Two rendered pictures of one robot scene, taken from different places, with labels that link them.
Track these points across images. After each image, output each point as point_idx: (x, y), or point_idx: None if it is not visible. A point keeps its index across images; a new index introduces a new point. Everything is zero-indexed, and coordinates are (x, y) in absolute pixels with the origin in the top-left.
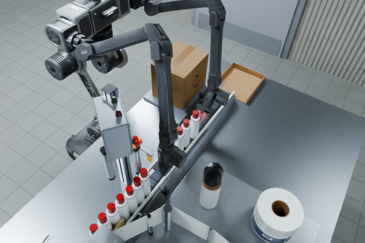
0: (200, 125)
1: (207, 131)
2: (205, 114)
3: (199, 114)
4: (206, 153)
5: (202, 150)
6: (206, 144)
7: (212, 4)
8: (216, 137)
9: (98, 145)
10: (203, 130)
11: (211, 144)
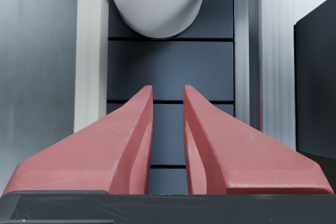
0: (174, 144)
1: (74, 124)
2: (32, 170)
3: (223, 130)
4: None
5: None
6: (63, 56)
7: None
8: (25, 157)
9: None
10: (76, 48)
11: (26, 75)
